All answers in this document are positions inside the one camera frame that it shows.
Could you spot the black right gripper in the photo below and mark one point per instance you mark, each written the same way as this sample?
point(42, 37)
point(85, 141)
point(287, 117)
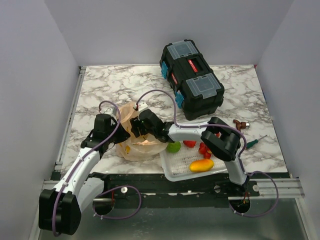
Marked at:
point(136, 123)

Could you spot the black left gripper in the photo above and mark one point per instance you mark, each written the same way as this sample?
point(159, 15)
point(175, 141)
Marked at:
point(124, 135)

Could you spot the translucent orange plastic bag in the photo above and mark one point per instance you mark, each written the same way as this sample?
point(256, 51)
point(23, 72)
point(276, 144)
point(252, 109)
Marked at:
point(140, 148)

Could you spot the red fake apple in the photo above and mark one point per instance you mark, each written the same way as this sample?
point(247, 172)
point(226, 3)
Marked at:
point(189, 143)

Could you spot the red fake lychee bunch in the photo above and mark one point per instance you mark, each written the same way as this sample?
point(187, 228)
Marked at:
point(205, 151)

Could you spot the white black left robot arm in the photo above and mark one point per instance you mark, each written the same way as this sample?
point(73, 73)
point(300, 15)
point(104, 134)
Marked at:
point(60, 208)

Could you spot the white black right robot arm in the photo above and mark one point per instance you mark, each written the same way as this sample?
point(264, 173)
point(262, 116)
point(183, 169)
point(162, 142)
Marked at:
point(225, 142)

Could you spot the green fake lime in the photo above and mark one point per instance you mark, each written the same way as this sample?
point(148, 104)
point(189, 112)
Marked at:
point(173, 147)

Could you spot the orange yellow fake mango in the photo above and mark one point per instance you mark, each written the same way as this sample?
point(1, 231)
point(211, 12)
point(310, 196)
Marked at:
point(202, 165)

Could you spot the black plastic toolbox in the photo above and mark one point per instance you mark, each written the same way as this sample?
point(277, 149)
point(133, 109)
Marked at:
point(197, 90)

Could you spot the brown metal fitting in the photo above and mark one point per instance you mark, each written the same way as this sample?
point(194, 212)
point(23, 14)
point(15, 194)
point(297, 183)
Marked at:
point(241, 125)

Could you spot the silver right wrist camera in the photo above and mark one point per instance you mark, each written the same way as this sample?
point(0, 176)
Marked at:
point(140, 106)

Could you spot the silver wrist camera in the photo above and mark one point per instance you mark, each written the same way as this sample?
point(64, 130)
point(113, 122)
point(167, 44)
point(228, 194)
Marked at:
point(112, 111)
point(140, 106)

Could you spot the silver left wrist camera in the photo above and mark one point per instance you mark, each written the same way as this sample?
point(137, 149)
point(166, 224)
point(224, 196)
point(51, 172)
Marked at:
point(112, 111)

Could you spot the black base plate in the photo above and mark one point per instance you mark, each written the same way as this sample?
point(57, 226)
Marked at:
point(154, 191)

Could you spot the green handled screwdriver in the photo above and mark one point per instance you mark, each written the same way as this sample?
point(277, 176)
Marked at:
point(252, 143)

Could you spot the aluminium frame rail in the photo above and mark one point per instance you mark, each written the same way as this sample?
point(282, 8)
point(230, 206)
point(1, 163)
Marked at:
point(105, 88)

